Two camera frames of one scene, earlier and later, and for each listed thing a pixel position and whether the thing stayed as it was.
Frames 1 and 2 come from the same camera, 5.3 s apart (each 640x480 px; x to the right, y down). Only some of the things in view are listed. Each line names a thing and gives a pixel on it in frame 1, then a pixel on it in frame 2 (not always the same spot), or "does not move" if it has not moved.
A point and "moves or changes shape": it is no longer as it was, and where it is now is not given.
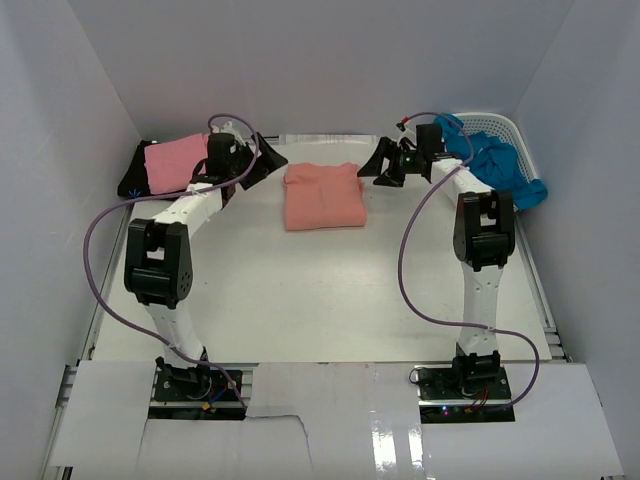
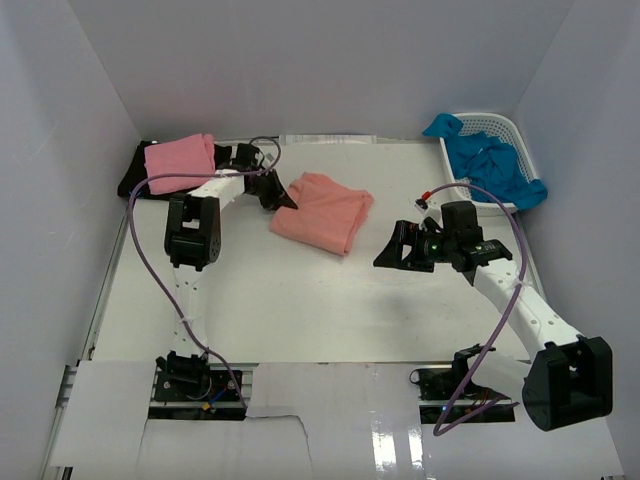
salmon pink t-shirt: (324, 196) moves or changes shape
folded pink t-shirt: (169, 164) does not move
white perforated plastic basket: (499, 125) does not move
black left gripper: (265, 165) to (277, 198)
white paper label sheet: (327, 139) does not move
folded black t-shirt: (136, 184) does not move
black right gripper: (375, 166) to (405, 233)
